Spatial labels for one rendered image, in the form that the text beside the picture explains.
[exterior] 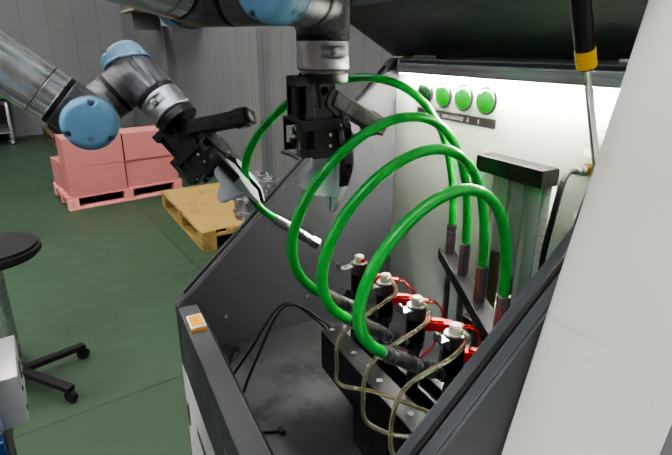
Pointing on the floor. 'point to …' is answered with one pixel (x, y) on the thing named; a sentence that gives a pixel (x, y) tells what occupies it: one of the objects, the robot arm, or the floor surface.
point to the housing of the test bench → (527, 60)
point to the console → (614, 279)
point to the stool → (19, 250)
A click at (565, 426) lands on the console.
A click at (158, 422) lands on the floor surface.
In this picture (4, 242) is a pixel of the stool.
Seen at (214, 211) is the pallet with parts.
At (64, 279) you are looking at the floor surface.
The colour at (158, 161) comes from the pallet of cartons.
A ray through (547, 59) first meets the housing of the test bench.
